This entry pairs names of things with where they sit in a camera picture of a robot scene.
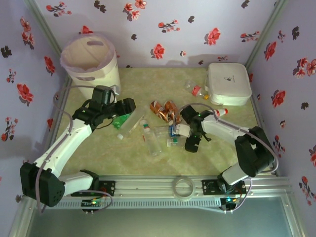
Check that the clear tape roll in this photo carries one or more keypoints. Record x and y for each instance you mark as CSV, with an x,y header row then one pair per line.
x,y
174,186

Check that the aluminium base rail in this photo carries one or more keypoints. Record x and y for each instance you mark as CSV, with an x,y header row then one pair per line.
x,y
148,185

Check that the small red scrap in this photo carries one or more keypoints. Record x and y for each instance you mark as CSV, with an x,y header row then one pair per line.
x,y
143,138

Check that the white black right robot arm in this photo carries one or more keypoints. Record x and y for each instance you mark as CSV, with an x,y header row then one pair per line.
x,y
222,127

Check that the green plastic bottle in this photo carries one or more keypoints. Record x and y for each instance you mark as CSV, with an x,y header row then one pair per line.
x,y
121,121

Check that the crushed clear bottle green label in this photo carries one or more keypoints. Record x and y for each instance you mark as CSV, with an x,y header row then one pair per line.
x,y
174,143

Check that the clear bottle blue label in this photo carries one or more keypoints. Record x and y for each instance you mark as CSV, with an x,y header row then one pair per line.
x,y
163,132

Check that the white plastic bin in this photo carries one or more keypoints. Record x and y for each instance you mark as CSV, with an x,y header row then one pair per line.
x,y
103,74

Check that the clear bottle red green label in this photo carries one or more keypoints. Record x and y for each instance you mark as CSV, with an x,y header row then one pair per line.
x,y
153,145

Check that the translucent bin liner bag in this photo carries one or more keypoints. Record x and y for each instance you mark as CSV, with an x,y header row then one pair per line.
x,y
74,61

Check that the white lidded storage box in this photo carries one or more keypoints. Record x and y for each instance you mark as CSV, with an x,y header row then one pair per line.
x,y
229,79

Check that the clear bottle white cap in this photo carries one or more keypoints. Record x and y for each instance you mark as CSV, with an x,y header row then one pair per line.
x,y
133,124

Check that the bottle with red neck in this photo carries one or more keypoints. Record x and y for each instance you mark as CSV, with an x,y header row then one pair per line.
x,y
221,112

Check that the aluminium frame post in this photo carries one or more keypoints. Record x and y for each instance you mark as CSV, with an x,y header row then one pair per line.
x,y
270,24
45,24

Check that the small circuit board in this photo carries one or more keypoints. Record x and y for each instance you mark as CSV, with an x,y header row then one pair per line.
x,y
229,199
92,202

